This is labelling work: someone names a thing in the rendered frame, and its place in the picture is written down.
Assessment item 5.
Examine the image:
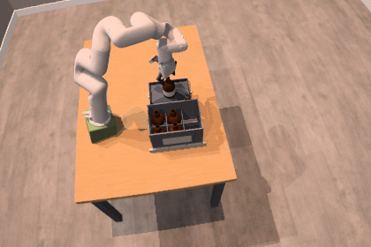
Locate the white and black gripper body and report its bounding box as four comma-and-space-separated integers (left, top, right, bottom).
158, 57, 176, 79

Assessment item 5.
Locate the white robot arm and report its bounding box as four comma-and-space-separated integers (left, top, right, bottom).
74, 12, 188, 127

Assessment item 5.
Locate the dark grey crate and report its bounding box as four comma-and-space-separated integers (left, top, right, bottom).
147, 99, 203, 148

